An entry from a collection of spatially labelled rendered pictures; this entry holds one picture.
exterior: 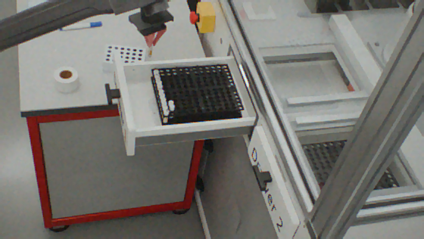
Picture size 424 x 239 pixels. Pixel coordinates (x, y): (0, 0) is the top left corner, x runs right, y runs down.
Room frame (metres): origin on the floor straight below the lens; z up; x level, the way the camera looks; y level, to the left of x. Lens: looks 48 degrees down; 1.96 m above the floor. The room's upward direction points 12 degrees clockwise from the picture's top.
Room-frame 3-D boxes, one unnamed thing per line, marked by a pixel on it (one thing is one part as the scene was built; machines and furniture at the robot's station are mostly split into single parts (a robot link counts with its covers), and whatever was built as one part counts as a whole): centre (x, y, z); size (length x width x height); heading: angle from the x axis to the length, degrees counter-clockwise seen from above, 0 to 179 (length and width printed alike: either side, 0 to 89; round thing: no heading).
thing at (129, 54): (1.24, 0.30, 0.78); 0.12 x 0.08 x 0.04; 98
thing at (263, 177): (0.80, -0.15, 0.91); 0.07 x 0.04 x 0.01; 23
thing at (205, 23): (1.40, 0.09, 0.88); 0.07 x 0.05 x 0.07; 23
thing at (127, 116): (0.98, 0.24, 0.87); 0.29 x 0.02 x 0.11; 23
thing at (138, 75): (1.06, 0.05, 0.86); 0.40 x 0.26 x 0.06; 113
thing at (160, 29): (1.11, 0.21, 1.01); 0.07 x 0.07 x 0.09; 45
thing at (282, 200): (0.81, -0.18, 0.87); 0.29 x 0.02 x 0.11; 23
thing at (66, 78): (1.10, 0.44, 0.78); 0.07 x 0.07 x 0.04
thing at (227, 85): (1.06, 0.05, 0.87); 0.22 x 0.18 x 0.06; 113
